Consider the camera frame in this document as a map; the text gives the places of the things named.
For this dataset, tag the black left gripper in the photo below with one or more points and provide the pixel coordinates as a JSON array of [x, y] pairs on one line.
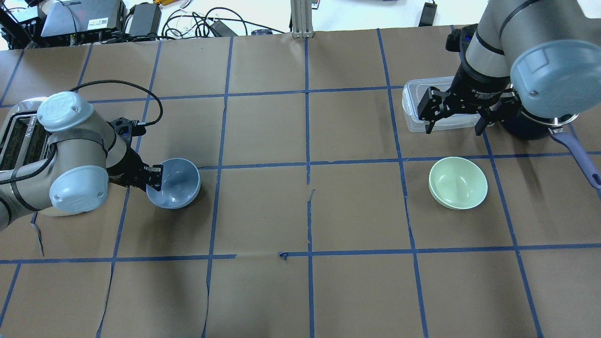
[[132, 170]]

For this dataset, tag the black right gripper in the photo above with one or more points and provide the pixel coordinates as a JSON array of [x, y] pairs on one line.
[[479, 90]]

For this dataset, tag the blue bowl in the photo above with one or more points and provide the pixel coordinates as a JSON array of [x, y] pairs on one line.
[[180, 184]]

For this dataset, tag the green bowl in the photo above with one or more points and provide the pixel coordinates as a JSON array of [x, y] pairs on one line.
[[457, 183]]

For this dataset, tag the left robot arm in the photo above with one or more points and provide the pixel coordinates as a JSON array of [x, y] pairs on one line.
[[86, 153]]

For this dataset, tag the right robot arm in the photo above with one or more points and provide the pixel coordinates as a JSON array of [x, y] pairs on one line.
[[547, 50]]

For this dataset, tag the dark blue saucepan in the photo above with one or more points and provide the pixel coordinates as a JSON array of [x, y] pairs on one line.
[[527, 127]]

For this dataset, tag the black power adapter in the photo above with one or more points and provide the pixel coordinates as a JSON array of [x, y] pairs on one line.
[[428, 14]]

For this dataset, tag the white chrome toaster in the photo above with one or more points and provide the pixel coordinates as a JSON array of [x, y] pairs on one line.
[[23, 138]]

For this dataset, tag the black red computer box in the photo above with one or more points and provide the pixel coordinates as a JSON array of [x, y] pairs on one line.
[[66, 17]]

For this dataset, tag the aluminium frame post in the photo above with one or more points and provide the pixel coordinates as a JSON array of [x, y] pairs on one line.
[[302, 18]]

